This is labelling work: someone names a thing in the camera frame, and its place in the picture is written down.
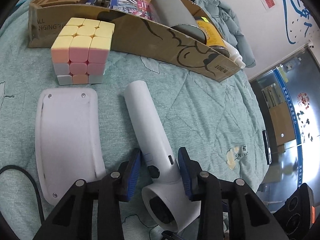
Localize white handheld fan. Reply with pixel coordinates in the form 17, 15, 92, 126
124, 80, 201, 233

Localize yellow label glass jar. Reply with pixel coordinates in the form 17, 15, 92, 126
195, 17, 230, 57

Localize silver metal can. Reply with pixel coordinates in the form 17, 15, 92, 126
148, 0, 207, 44

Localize colourful picture book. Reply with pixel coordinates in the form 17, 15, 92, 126
110, 0, 151, 20

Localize white curved plastic case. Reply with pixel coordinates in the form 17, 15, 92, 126
35, 87, 106, 205

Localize glass door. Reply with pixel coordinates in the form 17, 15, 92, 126
250, 47, 319, 211

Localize pastel rubiks cube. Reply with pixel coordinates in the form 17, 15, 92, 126
50, 17, 115, 86

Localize large flat cardboard box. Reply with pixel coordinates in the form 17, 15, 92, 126
28, 0, 240, 82

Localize light blue puffer jacket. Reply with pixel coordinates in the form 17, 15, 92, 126
190, 0, 257, 68

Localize black cable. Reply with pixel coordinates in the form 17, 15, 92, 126
0, 164, 46, 240

